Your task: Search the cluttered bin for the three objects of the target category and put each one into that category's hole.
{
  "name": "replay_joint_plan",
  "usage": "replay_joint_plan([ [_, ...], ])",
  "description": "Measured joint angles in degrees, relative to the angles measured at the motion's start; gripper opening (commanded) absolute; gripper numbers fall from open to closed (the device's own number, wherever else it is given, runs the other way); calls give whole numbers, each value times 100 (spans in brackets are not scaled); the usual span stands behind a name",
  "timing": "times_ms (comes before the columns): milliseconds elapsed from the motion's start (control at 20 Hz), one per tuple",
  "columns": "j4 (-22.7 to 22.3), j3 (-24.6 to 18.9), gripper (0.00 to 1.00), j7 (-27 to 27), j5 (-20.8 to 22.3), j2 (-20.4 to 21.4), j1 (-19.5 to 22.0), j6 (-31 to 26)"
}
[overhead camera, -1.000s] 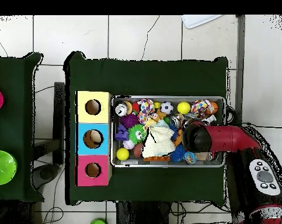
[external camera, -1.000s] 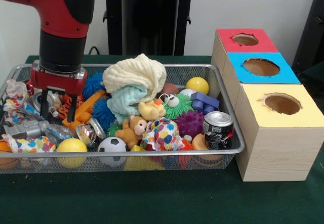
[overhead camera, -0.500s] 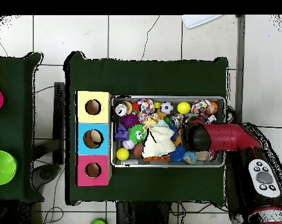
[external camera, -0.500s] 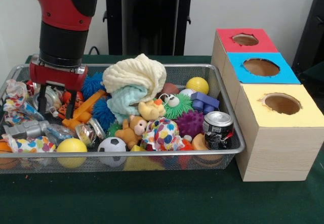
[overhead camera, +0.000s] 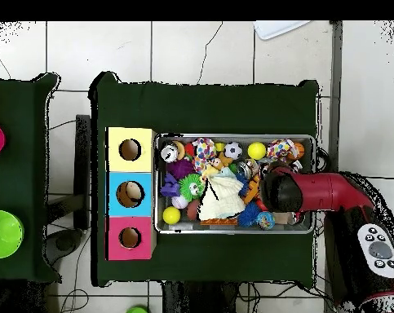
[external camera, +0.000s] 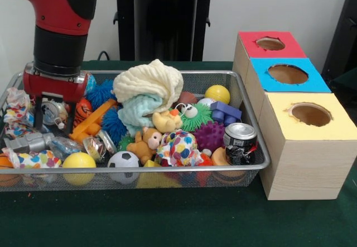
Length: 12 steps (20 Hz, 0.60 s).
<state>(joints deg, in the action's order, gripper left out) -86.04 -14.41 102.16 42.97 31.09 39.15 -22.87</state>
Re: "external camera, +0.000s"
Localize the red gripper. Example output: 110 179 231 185
22 62 88 135

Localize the mint waffle cloth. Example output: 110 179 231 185
117 94 164 136

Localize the cream waffle cloth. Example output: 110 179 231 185
113 59 185 112

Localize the yellow tennis-style ball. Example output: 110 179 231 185
61 152 97 186

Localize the small orange basketball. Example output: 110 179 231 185
0 154 15 187

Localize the small soccer ball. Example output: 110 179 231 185
107 151 142 183

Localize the polka dot cloth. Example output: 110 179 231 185
155 129 204 167

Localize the green spiky toy with eyes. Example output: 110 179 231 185
170 103 213 132

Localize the purple spiky ball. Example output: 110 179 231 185
192 120 226 152

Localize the smooth yellow ball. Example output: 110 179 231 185
205 84 231 105

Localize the black and white can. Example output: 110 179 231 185
224 122 259 166

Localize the dark green side table cloth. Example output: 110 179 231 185
330 68 357 97

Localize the black chair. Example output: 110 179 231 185
320 0 357 91

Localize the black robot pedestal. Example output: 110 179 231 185
107 0 225 62

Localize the shallow wire mesh bin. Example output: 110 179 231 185
0 70 272 193

